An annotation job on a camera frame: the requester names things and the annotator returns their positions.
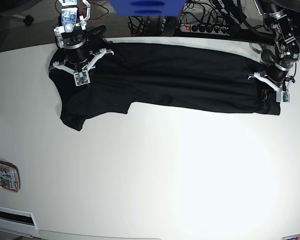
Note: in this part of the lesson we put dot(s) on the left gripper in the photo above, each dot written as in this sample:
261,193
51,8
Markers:
279,87

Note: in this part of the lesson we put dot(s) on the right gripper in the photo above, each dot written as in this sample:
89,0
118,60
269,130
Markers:
87,66

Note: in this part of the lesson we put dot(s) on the black T-shirt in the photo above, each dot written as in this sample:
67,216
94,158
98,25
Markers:
165,75

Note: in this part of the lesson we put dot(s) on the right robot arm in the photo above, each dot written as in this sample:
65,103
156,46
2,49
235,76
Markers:
72,36

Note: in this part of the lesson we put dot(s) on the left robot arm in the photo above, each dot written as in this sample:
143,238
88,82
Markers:
286,52

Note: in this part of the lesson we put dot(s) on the blue plastic box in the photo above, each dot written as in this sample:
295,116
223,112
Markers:
145,8

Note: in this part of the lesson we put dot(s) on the black caster wheel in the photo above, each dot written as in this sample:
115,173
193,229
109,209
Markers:
28,20

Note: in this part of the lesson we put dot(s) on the sticker at bottom right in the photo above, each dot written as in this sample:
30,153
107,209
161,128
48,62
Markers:
292,237

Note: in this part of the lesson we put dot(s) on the orange framed device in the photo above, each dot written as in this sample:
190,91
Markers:
9,177

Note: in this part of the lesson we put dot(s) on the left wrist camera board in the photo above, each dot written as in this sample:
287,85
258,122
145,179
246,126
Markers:
283,96

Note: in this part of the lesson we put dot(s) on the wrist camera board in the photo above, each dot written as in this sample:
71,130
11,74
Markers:
283,96
81,78

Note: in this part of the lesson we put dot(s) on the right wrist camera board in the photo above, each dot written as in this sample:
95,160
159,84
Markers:
81,78

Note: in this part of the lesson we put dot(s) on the power strip with red switch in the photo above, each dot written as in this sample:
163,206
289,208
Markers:
204,28

